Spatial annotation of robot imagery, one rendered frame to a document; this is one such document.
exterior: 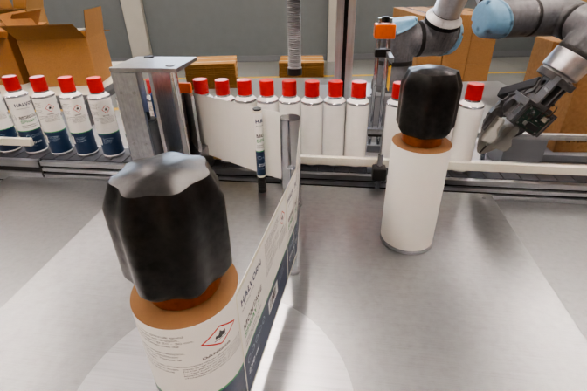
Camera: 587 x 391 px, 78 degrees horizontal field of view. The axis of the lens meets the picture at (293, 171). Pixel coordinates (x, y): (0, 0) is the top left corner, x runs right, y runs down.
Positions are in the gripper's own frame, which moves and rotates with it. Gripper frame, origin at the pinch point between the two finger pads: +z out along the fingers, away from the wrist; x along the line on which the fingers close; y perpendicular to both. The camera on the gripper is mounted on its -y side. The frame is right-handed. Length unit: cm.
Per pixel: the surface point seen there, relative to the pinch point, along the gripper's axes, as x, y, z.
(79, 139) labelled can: -86, 3, 50
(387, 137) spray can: -20.4, 2.6, 8.5
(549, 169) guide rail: 12.9, 4.6, -4.2
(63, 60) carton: -153, -98, 90
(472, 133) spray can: -5.7, 3.2, -1.9
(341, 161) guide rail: -26.3, 4.5, 18.5
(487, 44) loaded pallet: 123, -346, -32
